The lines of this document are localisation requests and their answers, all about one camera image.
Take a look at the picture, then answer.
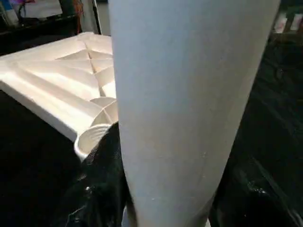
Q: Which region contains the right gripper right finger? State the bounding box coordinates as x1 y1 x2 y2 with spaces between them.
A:
210 155 303 227

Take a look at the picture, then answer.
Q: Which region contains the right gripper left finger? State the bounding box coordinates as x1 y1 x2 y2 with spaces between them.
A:
51 122 129 227

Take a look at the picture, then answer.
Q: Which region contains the white plastic table top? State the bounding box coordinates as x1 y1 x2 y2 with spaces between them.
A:
0 32 120 162

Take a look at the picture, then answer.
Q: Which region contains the white plastic table leg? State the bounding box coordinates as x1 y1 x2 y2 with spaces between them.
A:
107 0 282 227

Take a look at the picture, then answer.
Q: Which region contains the black work mat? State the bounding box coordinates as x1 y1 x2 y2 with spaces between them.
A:
0 28 303 227

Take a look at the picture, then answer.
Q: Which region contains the white glass door cabinet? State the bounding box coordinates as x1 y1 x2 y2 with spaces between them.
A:
276 6 303 36

